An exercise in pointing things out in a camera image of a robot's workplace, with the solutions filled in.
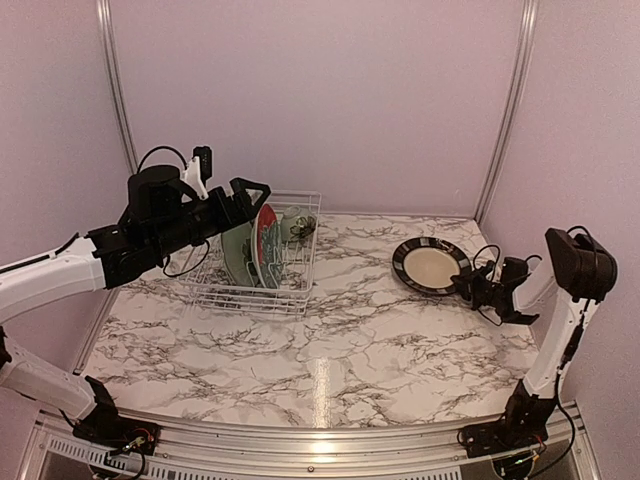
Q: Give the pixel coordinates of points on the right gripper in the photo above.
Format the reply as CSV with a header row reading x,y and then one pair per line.
x,y
465,284

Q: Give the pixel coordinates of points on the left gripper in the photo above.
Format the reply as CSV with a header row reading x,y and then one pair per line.
x,y
241,210

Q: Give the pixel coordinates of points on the green floral plate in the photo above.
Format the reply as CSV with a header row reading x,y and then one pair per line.
x,y
236,248

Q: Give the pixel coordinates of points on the red floral plate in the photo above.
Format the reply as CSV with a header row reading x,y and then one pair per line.
x,y
266,248

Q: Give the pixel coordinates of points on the black striped plate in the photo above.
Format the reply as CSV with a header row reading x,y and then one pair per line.
x,y
428,264

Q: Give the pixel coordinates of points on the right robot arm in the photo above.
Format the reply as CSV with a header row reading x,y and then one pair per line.
x,y
578,272

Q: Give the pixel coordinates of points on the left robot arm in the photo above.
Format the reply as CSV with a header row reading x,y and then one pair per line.
x,y
168,209

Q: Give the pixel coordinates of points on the green floral bowl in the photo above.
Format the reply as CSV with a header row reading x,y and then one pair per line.
x,y
297,224

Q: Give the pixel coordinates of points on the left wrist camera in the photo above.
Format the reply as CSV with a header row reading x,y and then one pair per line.
x,y
199,170

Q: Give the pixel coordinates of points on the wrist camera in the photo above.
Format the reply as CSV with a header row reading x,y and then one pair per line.
x,y
514,271
199,170

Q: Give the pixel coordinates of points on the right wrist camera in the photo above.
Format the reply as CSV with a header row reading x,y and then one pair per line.
x,y
514,271

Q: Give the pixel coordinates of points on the white wire dish rack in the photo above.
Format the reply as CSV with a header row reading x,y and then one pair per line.
x,y
201,270

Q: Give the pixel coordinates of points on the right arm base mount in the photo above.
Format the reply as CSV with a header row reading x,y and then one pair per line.
x,y
514,453

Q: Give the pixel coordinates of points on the left aluminium frame post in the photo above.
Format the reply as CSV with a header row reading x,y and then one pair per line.
x,y
107,33

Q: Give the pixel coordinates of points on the aluminium frame post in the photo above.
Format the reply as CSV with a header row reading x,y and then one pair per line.
x,y
515,93
107,33

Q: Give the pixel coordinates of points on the front aluminium rail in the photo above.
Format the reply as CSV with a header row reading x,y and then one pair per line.
x,y
190,449

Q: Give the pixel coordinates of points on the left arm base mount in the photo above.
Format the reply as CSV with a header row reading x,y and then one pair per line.
x,y
121,435

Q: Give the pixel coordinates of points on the right aluminium frame post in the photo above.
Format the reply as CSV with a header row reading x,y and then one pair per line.
x,y
515,93

